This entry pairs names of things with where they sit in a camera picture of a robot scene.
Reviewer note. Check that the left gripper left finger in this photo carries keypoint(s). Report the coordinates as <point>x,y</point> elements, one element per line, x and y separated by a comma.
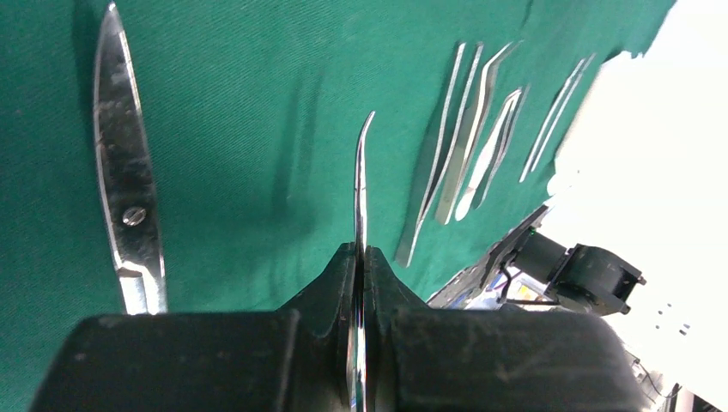
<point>291,359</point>

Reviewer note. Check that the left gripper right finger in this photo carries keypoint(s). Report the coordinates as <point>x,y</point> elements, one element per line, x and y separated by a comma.
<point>425,359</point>

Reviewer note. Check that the surgical forceps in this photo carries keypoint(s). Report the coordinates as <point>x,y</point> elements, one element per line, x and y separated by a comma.
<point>357,334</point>

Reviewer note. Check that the long steel forceps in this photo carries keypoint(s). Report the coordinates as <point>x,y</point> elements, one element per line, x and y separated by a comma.
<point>427,175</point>

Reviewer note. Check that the green surgical cloth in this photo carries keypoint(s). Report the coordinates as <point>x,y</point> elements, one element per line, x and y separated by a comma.
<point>252,111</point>

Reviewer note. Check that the steel scissors blade pair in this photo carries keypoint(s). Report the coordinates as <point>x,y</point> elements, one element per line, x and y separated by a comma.
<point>125,173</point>

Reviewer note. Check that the thin steel tweezers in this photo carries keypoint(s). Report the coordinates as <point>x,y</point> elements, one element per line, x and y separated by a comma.
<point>553,115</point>

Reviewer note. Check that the steel spatula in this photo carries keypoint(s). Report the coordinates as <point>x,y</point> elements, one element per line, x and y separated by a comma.
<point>472,113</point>

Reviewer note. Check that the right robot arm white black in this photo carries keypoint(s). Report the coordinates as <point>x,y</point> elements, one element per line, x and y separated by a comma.
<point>673,330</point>

